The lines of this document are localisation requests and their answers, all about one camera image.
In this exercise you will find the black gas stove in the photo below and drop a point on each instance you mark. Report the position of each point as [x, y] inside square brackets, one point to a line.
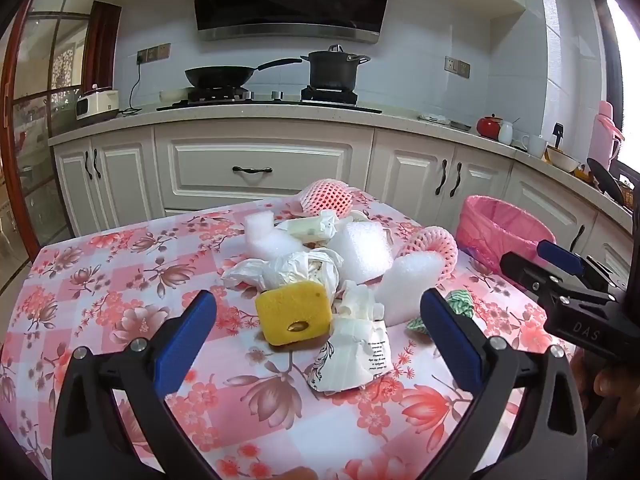
[280, 105]

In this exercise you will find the window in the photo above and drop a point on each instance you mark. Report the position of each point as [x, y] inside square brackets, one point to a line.
[625, 60]

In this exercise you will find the white bowl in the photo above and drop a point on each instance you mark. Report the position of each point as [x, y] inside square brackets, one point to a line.
[562, 160]

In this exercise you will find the wooden framed glass door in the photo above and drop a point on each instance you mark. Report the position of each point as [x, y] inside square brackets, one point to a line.
[45, 110]

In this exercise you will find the black frying pan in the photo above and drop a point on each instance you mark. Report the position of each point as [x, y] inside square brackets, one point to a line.
[220, 77]

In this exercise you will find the white jar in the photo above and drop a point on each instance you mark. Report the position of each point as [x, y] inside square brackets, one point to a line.
[506, 132]

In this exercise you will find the white mug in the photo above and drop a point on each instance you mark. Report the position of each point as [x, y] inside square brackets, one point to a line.
[536, 146]

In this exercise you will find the pink foam fruit net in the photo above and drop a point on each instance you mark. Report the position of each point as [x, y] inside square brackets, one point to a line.
[432, 245]
[325, 197]

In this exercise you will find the bronze wall socket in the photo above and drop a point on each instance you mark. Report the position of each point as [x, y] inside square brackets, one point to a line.
[457, 66]
[154, 53]

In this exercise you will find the white plastic bag wad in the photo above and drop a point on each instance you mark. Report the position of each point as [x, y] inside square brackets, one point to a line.
[285, 270]

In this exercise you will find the stepped white foam block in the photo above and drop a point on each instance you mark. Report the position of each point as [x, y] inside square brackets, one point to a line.
[260, 230]

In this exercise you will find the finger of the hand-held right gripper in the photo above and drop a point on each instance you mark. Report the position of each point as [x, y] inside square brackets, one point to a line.
[560, 256]
[525, 272]

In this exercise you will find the metal tray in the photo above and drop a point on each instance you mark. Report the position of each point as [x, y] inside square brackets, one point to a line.
[461, 125]

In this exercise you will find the black pan lid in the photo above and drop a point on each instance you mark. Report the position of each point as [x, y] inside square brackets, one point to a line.
[605, 180]

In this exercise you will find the white rice cooker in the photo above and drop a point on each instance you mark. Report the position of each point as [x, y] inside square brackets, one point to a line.
[97, 105]

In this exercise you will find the white dish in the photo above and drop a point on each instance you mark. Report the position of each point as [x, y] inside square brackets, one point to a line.
[435, 118]

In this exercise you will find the cube white foam block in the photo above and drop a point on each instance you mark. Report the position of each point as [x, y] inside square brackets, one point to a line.
[360, 252]

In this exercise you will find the floral pink tablecloth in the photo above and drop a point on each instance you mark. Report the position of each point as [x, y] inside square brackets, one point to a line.
[125, 285]

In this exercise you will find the red lidded pot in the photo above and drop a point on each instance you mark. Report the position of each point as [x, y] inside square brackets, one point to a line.
[489, 127]

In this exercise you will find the tapered white foam block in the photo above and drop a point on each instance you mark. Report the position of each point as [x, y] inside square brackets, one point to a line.
[410, 287]

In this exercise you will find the green striped wrapper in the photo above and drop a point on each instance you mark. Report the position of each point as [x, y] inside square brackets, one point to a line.
[462, 305]

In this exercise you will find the orange yellow object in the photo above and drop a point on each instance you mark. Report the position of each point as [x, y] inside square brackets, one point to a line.
[584, 174]

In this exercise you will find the white base cabinets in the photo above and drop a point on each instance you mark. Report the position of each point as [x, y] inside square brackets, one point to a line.
[400, 170]

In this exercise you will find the bin with pink bag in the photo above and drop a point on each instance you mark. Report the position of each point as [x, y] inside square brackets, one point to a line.
[500, 230]

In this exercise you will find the printed white paper packet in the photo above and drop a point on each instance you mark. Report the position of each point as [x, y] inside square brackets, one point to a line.
[355, 355]

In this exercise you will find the white drawer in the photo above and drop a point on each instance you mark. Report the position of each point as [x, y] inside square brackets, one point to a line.
[310, 160]

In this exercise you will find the pink thermos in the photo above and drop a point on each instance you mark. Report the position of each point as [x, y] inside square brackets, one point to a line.
[604, 135]

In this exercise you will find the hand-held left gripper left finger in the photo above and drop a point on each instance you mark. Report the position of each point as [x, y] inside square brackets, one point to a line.
[190, 332]

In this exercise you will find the person's right hand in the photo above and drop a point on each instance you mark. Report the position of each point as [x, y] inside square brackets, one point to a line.
[612, 384]

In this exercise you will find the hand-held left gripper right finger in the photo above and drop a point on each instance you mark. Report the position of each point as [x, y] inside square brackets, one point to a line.
[450, 340]

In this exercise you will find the black pot with lid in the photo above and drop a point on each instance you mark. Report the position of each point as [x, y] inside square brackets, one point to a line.
[332, 72]

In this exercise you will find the yellow sponge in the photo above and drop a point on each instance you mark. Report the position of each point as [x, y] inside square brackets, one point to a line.
[292, 312]

